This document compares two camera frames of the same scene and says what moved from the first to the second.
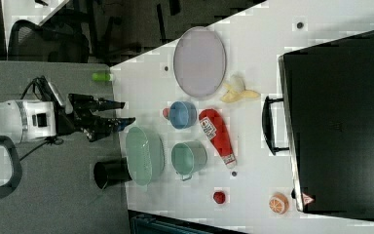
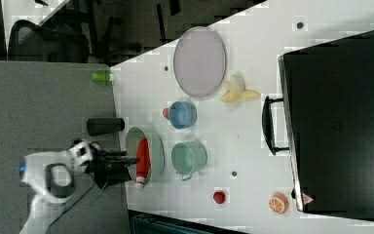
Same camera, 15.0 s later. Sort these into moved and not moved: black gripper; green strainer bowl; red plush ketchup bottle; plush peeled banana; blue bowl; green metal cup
Moved: red plush ketchup bottle; black gripper
Not moved: plush peeled banana; green metal cup; green strainer bowl; blue bowl
